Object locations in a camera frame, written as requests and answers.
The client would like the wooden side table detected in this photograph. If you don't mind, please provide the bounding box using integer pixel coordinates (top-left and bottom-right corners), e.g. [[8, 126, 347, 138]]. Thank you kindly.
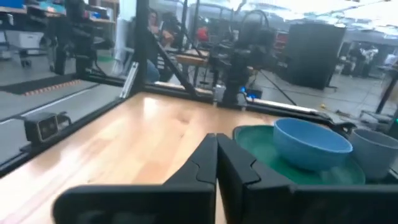
[[175, 49, 210, 67]]

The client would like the black floor mat orange edge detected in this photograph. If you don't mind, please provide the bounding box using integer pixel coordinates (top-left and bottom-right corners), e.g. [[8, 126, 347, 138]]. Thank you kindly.
[[0, 74, 82, 96]]

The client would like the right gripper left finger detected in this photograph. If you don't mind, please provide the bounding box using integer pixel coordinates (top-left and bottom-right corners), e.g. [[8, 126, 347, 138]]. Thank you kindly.
[[164, 133, 218, 188]]

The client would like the silver aluminium bracket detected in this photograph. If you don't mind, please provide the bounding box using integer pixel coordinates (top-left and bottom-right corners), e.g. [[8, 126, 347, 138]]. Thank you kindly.
[[119, 61, 140, 100]]

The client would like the blue bowl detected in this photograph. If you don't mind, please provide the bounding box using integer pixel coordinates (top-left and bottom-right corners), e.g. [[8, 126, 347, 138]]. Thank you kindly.
[[272, 117, 354, 173]]

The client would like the dark green serving tray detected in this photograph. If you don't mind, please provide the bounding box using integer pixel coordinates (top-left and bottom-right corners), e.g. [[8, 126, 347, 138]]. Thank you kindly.
[[231, 118, 398, 188]]

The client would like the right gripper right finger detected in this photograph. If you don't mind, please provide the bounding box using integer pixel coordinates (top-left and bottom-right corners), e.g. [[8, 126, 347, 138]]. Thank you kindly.
[[216, 133, 297, 224]]

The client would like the green plate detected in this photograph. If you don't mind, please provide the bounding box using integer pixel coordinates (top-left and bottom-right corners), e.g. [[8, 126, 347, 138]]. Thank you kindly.
[[233, 124, 367, 187]]

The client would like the black frame clip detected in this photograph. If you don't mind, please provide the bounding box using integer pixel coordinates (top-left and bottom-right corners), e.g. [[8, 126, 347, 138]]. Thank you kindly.
[[328, 120, 358, 135]]

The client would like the small black table camera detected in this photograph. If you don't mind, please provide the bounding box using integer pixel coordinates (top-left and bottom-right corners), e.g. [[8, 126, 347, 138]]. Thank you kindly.
[[23, 111, 73, 144]]

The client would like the person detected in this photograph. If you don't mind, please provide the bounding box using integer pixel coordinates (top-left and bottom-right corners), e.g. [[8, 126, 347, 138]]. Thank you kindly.
[[147, 8, 177, 83], [351, 45, 379, 78]]

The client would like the grey-blue mug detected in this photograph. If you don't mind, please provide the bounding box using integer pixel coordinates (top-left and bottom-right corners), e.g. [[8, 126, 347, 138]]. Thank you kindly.
[[348, 128, 398, 182]]

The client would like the white storage box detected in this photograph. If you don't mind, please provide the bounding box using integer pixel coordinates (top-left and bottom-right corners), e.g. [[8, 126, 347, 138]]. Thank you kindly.
[[5, 30, 45, 50]]

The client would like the black cabinet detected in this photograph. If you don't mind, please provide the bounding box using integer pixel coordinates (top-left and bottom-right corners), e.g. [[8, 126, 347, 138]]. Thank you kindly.
[[285, 23, 346, 91]]

